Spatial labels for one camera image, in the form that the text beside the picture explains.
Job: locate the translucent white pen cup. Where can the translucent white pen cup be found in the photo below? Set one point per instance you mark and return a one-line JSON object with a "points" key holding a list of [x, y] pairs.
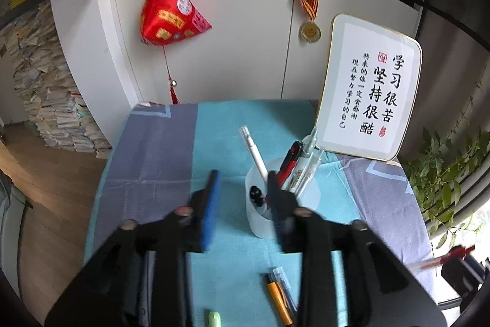
{"points": [[262, 225]]}

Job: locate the white slim pen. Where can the white slim pen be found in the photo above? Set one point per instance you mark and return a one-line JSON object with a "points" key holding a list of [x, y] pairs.
{"points": [[254, 152]]}

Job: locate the white bookshelf cabinet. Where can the white bookshelf cabinet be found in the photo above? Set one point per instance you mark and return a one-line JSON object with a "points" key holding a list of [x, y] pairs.
{"points": [[252, 51]]}

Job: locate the blue ink clear pen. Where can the blue ink clear pen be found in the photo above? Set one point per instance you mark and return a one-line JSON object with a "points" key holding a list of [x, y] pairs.
{"points": [[281, 278]]}

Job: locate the red hanging fabric ornament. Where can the red hanging fabric ornament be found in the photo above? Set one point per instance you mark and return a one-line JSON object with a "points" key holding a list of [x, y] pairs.
{"points": [[164, 22]]}

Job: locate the gold medal with striped ribbon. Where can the gold medal with striped ribbon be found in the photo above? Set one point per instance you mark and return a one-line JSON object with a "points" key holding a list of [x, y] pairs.
{"points": [[309, 30]]}

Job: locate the clear slim pen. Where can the clear slim pen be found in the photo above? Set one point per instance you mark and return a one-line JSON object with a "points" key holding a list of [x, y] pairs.
{"points": [[309, 172]]}

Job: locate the green potted plant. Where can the green potted plant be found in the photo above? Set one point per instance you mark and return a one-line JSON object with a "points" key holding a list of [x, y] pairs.
{"points": [[436, 175]]}

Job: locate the red clicker pen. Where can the red clicker pen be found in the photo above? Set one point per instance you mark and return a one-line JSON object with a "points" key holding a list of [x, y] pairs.
{"points": [[455, 252]]}

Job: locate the orange black pen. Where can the orange black pen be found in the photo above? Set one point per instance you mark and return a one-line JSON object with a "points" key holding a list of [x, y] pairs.
{"points": [[279, 300]]}

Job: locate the blue grey patterned tablecloth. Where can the blue grey patterned tablecloth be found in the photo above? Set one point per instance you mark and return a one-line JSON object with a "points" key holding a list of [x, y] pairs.
{"points": [[164, 153]]}

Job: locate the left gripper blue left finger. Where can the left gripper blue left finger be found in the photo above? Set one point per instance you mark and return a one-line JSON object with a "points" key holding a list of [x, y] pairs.
{"points": [[209, 210]]}

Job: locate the green whale shaped highlighter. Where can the green whale shaped highlighter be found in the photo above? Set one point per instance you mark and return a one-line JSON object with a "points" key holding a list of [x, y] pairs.
{"points": [[214, 319]]}

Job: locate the framed calligraphy sign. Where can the framed calligraphy sign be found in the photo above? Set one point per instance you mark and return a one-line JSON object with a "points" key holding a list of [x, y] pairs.
{"points": [[372, 77]]}

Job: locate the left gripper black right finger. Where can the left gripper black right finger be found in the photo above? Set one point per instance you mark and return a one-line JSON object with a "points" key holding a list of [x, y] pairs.
{"points": [[282, 205]]}

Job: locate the tall stack of books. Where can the tall stack of books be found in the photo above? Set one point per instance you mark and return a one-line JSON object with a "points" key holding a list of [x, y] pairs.
{"points": [[42, 80]]}

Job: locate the clear gel pen white grip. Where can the clear gel pen white grip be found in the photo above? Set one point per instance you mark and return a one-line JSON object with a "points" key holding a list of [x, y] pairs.
{"points": [[308, 145]]}

